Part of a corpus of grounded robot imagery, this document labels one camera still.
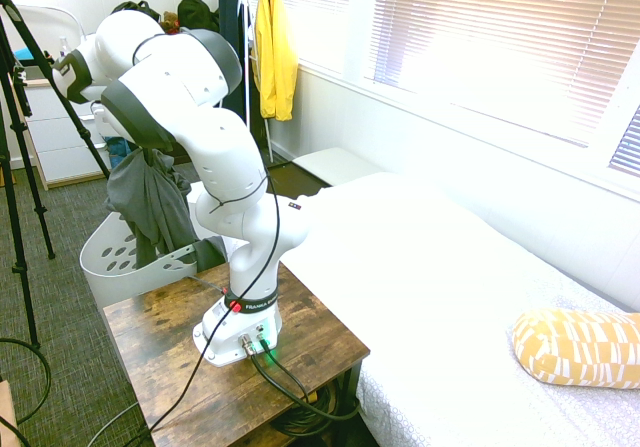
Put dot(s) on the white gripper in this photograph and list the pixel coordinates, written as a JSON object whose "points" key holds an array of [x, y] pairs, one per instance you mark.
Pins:
{"points": [[101, 119]]}

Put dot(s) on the dark grey t-shirt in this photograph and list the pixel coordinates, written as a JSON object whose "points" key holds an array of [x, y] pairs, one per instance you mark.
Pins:
{"points": [[150, 202]]}

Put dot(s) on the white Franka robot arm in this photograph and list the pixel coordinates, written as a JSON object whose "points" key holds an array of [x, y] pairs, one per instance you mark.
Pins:
{"points": [[220, 137]]}

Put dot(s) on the black bag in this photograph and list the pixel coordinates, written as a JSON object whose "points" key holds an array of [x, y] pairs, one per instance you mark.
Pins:
{"points": [[197, 12]]}

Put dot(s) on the white perforated laundry basket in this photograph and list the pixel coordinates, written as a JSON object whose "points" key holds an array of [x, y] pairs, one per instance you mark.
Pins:
{"points": [[100, 287]]}

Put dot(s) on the blue backpack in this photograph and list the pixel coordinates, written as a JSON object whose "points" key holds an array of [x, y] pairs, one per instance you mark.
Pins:
{"points": [[117, 149]]}

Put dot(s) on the white drawer dresser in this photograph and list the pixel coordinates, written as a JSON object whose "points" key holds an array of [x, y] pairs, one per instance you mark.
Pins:
{"points": [[55, 157]]}

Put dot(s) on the grey storage box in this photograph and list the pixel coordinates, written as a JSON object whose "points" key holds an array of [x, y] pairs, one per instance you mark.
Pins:
{"points": [[35, 73]]}

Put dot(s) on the clear plastic bottle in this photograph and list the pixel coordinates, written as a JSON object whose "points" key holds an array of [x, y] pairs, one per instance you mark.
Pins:
{"points": [[63, 44]]}

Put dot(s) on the teal item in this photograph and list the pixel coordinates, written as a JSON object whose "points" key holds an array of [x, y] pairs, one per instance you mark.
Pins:
{"points": [[22, 54]]}

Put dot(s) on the white arched desk lamp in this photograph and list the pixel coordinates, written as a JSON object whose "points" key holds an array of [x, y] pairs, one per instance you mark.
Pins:
{"points": [[75, 19]]}

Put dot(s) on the dark green backpack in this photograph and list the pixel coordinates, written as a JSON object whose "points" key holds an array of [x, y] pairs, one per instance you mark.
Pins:
{"points": [[135, 7]]}

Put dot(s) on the brown teddy bear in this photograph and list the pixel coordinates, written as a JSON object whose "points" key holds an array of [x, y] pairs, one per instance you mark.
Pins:
{"points": [[171, 19]]}

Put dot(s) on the dark navy hanging garment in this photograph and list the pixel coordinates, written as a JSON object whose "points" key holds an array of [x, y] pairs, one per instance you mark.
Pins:
{"points": [[231, 7]]}

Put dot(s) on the yellow jacket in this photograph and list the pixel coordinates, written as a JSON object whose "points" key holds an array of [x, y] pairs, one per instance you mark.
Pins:
{"points": [[275, 57]]}

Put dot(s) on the rustic wooden side table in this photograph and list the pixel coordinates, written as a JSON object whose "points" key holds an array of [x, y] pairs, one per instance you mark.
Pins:
{"points": [[165, 327]]}

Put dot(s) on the narrow white window blinds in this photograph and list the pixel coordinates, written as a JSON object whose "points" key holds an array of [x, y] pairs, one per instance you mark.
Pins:
{"points": [[320, 17]]}

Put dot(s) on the brown cardboard box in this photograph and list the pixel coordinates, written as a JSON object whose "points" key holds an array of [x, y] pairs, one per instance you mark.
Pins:
{"points": [[5, 412]]}

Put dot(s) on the white bed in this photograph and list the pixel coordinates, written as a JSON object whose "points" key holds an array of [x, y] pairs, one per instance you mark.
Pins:
{"points": [[450, 292]]}

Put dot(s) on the large white window blinds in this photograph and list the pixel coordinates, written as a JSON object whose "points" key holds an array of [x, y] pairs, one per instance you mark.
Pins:
{"points": [[500, 42]]}

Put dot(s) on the yellow white patterned pillow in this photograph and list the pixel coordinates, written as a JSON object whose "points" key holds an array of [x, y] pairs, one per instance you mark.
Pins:
{"points": [[575, 352]]}

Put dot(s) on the black camera tripod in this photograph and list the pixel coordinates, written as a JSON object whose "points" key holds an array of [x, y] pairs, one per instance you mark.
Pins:
{"points": [[20, 247]]}

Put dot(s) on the window blinds at frame edge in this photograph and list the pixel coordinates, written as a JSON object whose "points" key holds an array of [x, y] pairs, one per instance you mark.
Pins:
{"points": [[627, 147]]}

